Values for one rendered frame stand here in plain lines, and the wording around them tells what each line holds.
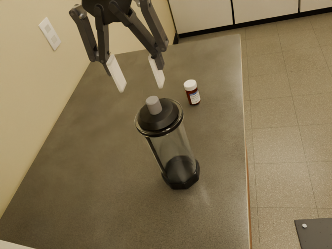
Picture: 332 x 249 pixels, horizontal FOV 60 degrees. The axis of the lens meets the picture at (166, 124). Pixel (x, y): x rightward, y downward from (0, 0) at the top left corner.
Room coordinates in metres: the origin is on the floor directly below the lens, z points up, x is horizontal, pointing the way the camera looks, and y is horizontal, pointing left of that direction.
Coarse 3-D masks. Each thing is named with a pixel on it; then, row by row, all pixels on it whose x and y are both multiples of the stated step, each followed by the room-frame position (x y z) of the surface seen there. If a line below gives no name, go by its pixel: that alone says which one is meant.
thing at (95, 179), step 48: (192, 48) 1.06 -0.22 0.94; (240, 48) 0.93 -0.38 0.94; (96, 96) 0.98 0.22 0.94; (144, 96) 0.87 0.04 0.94; (240, 96) 0.68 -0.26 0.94; (48, 144) 0.81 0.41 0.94; (96, 144) 0.71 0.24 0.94; (144, 144) 0.63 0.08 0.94; (192, 144) 0.56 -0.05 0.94; (240, 144) 0.49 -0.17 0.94; (48, 192) 0.59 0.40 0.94; (96, 192) 0.52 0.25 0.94; (144, 192) 0.46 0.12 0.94; (192, 192) 0.41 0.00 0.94; (240, 192) 0.36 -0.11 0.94; (48, 240) 0.43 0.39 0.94; (96, 240) 0.38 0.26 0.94; (144, 240) 0.33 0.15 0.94; (192, 240) 0.29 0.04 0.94; (240, 240) 0.25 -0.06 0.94
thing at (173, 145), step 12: (180, 108) 0.46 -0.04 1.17; (144, 132) 0.43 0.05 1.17; (156, 132) 0.42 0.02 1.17; (180, 132) 0.44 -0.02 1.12; (156, 144) 0.43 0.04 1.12; (168, 144) 0.43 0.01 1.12; (180, 144) 0.43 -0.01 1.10; (168, 156) 0.43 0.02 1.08; (180, 156) 0.43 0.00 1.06; (192, 156) 0.45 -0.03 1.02; (168, 168) 0.43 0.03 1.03; (180, 168) 0.43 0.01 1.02; (192, 168) 0.44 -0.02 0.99; (168, 180) 0.44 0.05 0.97; (180, 180) 0.43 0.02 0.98
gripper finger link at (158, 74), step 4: (148, 56) 0.45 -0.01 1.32; (152, 60) 0.44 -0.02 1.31; (152, 64) 0.44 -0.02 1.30; (152, 68) 0.44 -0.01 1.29; (156, 68) 0.44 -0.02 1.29; (156, 72) 0.44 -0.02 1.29; (160, 72) 0.46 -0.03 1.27; (156, 76) 0.44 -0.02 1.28; (160, 76) 0.45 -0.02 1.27; (164, 76) 0.47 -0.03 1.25; (156, 80) 0.44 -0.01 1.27; (160, 80) 0.44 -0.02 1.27; (164, 80) 0.46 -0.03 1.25; (160, 84) 0.44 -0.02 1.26
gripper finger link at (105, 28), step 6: (96, 6) 0.46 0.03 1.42; (96, 12) 0.46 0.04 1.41; (102, 12) 0.47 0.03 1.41; (96, 18) 0.47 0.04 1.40; (102, 18) 0.47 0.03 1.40; (96, 24) 0.47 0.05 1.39; (102, 24) 0.47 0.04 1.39; (108, 24) 0.49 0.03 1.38; (102, 30) 0.47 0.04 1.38; (108, 30) 0.50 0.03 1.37; (102, 36) 0.48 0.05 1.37; (108, 36) 0.50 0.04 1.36; (102, 42) 0.48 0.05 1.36; (108, 42) 0.50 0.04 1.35; (102, 48) 0.48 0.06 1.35; (108, 48) 0.50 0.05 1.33; (102, 54) 0.48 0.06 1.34; (108, 54) 0.50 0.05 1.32; (102, 60) 0.48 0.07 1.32
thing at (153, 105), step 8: (152, 96) 0.48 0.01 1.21; (152, 104) 0.46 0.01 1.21; (160, 104) 0.47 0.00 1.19; (168, 104) 0.47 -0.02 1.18; (144, 112) 0.48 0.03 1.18; (152, 112) 0.46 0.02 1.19; (160, 112) 0.46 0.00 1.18; (168, 112) 0.45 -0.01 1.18; (176, 112) 0.45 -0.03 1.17; (144, 120) 0.45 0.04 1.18; (152, 120) 0.45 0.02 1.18; (160, 120) 0.44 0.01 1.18; (168, 120) 0.43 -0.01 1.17; (144, 128) 0.44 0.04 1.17; (152, 128) 0.43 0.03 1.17; (160, 128) 0.43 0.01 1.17
